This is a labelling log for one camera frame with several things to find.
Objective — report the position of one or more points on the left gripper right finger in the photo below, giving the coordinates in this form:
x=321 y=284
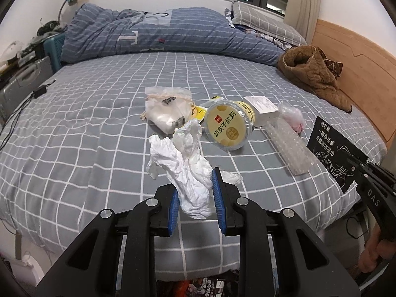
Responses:
x=279 y=253

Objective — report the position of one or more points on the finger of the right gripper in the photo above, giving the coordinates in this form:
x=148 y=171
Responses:
x=364 y=172

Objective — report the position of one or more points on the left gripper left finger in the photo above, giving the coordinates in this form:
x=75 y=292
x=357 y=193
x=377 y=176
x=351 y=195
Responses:
x=114 y=254

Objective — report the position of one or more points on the black wipes packet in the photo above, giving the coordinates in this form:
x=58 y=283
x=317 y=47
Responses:
x=332 y=149

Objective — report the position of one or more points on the brown cookie box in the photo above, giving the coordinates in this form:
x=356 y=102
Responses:
x=224 y=284

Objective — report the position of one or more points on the clear bubble wrap roll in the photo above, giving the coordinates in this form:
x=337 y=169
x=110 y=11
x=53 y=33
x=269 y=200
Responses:
x=290 y=146

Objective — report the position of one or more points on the clear plastic bag red print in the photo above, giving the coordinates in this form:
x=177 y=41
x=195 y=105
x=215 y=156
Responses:
x=292 y=115

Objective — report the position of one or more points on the white cardboard box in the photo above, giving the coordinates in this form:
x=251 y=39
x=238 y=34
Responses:
x=263 y=108

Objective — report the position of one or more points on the white tissue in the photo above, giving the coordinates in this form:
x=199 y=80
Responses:
x=186 y=168

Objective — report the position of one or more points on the yellow yogurt cup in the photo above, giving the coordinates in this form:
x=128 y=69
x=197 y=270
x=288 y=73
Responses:
x=228 y=123

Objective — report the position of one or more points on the yellow snack wrapper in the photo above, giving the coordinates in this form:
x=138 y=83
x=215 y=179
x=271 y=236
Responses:
x=199 y=111

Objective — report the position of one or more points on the clear bag with mask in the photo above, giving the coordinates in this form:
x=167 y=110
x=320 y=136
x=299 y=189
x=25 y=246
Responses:
x=167 y=107

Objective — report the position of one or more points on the person's right hand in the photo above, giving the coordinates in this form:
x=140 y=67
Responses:
x=374 y=249

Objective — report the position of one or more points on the wooden headboard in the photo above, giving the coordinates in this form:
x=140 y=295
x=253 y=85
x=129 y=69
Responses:
x=368 y=75

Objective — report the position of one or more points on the brown fleece jacket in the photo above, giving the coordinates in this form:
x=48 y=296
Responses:
x=309 y=68

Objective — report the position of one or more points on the grey checked bed sheet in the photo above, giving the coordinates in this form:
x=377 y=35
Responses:
x=82 y=147

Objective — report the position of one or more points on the beige curtain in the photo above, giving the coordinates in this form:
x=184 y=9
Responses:
x=303 y=16

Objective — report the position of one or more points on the grey suitcase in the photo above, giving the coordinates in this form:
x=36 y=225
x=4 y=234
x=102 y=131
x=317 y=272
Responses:
x=22 y=84

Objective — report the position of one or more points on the grey checked pillow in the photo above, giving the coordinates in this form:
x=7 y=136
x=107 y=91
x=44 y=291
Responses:
x=252 y=21

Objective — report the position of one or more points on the teal plastic stool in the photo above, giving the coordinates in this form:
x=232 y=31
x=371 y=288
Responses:
x=53 y=49

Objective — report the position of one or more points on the white device on suitcase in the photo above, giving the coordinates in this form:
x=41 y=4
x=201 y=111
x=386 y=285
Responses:
x=11 y=52

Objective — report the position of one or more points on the blue striped duvet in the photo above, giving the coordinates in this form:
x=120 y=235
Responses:
x=96 y=32

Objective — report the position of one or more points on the blue desk lamp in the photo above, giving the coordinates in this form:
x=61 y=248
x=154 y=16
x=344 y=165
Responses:
x=66 y=2

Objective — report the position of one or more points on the black charger with cable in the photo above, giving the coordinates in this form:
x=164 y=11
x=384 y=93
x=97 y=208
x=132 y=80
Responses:
x=13 y=119

